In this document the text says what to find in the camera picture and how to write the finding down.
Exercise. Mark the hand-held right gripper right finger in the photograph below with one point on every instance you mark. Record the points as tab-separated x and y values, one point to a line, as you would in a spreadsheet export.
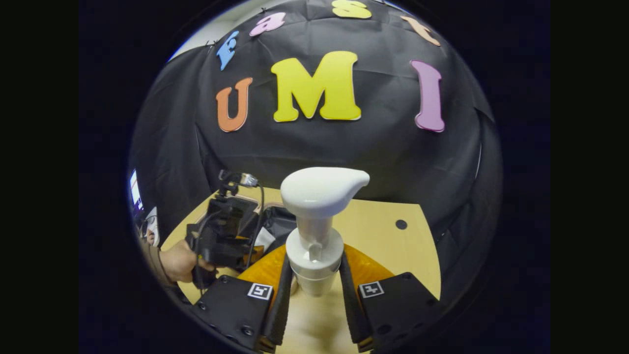
355	314

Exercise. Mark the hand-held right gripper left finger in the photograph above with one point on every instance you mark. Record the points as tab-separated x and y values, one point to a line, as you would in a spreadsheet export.
277	314

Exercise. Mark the white pump bottle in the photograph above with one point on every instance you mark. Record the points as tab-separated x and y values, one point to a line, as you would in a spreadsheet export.
319	191

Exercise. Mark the computer monitor screen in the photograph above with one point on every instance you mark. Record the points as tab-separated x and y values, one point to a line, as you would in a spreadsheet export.
135	194

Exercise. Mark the black round desk grommet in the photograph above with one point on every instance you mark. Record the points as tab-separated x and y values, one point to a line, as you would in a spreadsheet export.
401	224

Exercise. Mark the black backdrop cloth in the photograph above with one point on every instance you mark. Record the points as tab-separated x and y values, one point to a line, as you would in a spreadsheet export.
319	147

